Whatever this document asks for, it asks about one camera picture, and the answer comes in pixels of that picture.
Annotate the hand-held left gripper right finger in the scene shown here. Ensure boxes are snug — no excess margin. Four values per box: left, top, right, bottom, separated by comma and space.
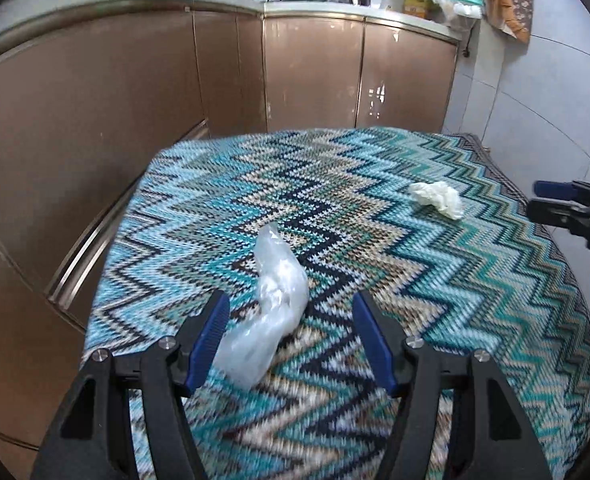
351, 290, 546, 480

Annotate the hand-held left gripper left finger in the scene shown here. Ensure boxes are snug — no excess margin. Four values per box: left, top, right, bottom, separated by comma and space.
30, 287, 232, 480

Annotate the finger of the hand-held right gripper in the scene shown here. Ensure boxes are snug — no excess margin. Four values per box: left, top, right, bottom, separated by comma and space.
526, 199, 590, 231
533, 180, 590, 206

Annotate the clear plastic bag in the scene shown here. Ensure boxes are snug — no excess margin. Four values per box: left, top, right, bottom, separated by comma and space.
214, 221, 310, 390

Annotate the white crumpled tissue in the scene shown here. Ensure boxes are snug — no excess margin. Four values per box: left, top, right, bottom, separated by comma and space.
407, 181, 464, 221

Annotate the zigzag patterned tablecloth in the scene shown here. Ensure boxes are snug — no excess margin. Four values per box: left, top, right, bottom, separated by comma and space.
82, 127, 590, 480

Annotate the orange floral cloth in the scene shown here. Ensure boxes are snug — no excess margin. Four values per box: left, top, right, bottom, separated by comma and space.
482, 0, 533, 43

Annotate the white plastic bag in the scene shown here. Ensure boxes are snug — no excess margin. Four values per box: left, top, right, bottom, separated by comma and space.
420, 0, 483, 28

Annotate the brown kitchen cabinet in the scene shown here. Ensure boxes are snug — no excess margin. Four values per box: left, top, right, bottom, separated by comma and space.
0, 7, 460, 461

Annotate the white kitchen countertop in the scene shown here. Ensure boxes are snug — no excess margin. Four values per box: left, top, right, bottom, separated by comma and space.
0, 0, 463, 66

